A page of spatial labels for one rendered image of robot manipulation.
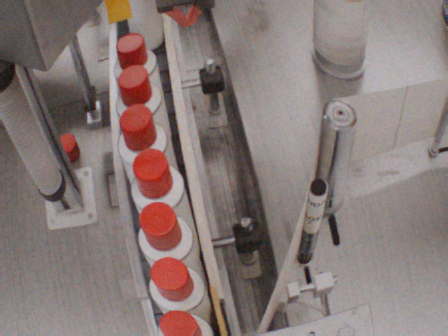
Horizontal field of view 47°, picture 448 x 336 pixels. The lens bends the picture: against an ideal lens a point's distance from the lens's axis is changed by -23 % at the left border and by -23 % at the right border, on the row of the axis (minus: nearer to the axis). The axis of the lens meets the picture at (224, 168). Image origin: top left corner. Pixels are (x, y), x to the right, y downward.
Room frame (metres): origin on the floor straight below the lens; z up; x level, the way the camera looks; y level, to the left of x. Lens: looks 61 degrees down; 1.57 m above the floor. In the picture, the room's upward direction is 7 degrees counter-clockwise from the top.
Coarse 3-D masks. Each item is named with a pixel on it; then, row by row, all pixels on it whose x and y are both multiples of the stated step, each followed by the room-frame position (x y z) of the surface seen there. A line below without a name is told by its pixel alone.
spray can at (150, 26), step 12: (132, 0) 0.59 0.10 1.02; (144, 0) 0.59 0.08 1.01; (132, 12) 0.59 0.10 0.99; (144, 12) 0.59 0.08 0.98; (156, 12) 0.60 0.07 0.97; (132, 24) 0.59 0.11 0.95; (144, 24) 0.59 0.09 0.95; (156, 24) 0.59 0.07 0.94; (144, 36) 0.59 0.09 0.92; (156, 36) 0.59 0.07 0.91; (156, 48) 0.59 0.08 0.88
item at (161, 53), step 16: (128, 32) 0.64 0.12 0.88; (160, 48) 0.59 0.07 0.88; (160, 64) 0.56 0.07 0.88; (160, 80) 0.53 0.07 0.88; (176, 128) 0.44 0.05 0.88; (176, 144) 0.42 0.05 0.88; (176, 160) 0.40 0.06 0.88; (192, 208) 0.33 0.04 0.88; (144, 256) 0.28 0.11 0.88; (144, 272) 0.25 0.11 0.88; (208, 288) 0.23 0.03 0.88; (224, 320) 0.18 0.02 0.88
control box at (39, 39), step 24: (0, 0) 0.26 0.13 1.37; (24, 0) 0.24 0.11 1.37; (48, 0) 0.26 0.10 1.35; (72, 0) 0.28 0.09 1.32; (96, 0) 0.30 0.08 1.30; (0, 24) 0.26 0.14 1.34; (24, 24) 0.25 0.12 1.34; (48, 24) 0.26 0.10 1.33; (72, 24) 0.27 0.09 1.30; (0, 48) 0.27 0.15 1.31; (24, 48) 0.25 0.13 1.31; (48, 48) 0.25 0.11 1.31
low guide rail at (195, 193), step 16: (176, 64) 0.52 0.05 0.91; (176, 80) 0.50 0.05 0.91; (176, 96) 0.47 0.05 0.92; (176, 112) 0.44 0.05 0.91; (192, 160) 0.38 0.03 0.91; (192, 176) 0.36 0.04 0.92; (192, 192) 0.34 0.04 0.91; (208, 240) 0.28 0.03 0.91; (208, 256) 0.26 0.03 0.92; (208, 272) 0.24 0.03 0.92
